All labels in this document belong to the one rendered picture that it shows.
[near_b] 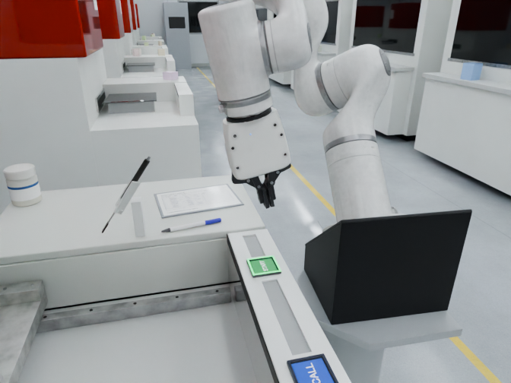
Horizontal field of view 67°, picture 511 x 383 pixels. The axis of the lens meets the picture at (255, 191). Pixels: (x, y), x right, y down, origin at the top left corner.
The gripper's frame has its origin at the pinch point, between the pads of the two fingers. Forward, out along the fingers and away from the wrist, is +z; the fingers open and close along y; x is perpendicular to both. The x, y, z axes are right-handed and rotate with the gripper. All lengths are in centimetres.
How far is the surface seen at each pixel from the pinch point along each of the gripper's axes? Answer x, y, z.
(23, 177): 40, -52, -4
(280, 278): -4.1, -1.5, 15.5
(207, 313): 5.7, -17.1, 26.5
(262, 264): 0.3, -3.6, 14.6
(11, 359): -5, -49, 14
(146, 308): 8.0, -29.2, 22.0
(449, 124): 258, 238, 116
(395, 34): 407, 276, 45
